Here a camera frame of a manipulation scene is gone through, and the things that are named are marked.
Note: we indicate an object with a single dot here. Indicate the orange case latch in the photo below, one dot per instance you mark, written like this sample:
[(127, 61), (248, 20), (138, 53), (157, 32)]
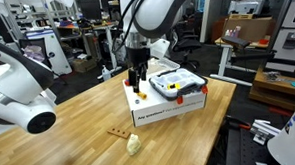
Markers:
[(179, 99), (204, 89)]

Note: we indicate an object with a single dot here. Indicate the purple cloth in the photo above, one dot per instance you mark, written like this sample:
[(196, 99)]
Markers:
[(34, 52)]

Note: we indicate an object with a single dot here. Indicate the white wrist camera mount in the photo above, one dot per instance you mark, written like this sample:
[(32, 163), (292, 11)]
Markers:
[(160, 48)]

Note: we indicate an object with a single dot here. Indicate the black perforated breadboard plate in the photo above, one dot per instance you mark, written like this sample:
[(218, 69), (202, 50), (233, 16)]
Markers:
[(239, 152)]

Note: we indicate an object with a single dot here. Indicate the black computer monitor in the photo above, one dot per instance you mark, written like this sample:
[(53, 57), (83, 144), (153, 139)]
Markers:
[(89, 8)]

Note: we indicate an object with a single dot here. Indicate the aluminium bracket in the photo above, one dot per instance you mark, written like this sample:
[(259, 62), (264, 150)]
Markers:
[(263, 130)]

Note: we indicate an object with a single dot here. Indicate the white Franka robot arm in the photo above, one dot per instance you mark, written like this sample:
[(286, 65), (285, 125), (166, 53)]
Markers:
[(158, 15)]

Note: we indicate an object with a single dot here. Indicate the small red bin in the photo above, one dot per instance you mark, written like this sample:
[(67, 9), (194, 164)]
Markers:
[(264, 41)]

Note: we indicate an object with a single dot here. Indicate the wooden block with holes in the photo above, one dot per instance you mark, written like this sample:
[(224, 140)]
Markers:
[(119, 132)]

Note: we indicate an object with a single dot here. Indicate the white grey printer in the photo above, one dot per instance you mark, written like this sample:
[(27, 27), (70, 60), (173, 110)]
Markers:
[(246, 7)]

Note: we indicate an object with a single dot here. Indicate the cream plastic bottle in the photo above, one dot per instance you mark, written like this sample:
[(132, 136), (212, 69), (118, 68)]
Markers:
[(133, 146)]

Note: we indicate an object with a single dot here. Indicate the low wooden shelf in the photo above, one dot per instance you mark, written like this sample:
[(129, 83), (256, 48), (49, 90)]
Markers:
[(271, 93)]

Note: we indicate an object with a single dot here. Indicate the clear sanitizer pump bottle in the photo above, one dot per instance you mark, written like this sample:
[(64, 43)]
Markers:
[(106, 75)]

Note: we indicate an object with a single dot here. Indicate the black office chair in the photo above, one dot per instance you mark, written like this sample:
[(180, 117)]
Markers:
[(186, 44)]

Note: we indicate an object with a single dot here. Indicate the clear plastic case lid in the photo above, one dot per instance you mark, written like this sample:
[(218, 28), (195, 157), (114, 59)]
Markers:
[(165, 63)]

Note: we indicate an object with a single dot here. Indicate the black case with white insert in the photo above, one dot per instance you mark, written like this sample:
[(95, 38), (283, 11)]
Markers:
[(177, 80)]

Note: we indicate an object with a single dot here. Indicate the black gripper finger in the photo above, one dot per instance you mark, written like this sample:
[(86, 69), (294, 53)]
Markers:
[(142, 72), (133, 80)]

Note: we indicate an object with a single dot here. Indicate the white black curved machine housing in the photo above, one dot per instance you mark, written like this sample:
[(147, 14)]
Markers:
[(17, 88)]

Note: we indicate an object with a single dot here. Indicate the yellow toy part black knob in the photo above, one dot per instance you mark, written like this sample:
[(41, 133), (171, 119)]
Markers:
[(172, 86)]

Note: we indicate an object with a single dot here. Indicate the red plastic cap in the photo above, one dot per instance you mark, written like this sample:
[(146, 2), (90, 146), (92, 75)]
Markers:
[(127, 82)]

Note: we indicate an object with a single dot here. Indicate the white standing desk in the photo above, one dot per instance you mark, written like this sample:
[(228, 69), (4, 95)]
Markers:
[(225, 59)]

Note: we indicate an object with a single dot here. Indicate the white Lean Robotics cardboard box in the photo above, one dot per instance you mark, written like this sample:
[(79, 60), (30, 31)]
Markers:
[(162, 112)]

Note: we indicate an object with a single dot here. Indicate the white housing with blue stickers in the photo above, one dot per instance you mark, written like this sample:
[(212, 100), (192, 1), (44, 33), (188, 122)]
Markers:
[(290, 143)]

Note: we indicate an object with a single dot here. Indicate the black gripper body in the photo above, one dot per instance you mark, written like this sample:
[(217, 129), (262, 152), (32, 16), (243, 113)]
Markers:
[(138, 58)]

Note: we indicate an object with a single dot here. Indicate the white machine with round logo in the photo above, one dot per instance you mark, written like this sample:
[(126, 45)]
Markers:
[(58, 59)]

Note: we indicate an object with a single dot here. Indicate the grey plastic nut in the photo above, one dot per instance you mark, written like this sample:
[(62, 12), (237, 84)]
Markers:
[(137, 101)]

